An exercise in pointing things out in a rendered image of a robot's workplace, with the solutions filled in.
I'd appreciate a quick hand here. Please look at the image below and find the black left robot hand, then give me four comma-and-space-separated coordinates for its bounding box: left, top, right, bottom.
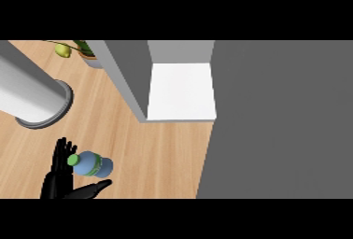
38, 136, 113, 200

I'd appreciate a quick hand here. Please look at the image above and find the blue water bottle green cap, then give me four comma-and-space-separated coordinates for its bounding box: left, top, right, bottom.
66, 150, 113, 179

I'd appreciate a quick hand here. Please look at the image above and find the grey open cabinet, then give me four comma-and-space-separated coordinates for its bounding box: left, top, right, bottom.
84, 40, 218, 123

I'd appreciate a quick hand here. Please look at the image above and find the dark grey cabinet door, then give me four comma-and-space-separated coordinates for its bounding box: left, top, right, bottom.
196, 40, 353, 200

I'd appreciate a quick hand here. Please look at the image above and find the white cylindrical appliance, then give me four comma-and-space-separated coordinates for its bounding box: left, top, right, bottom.
0, 40, 73, 130

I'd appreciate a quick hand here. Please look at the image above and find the potted green plant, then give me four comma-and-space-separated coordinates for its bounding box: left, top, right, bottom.
42, 40, 104, 69

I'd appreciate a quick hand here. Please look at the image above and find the yellow-green fruit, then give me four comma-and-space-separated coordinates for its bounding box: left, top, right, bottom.
53, 43, 72, 59

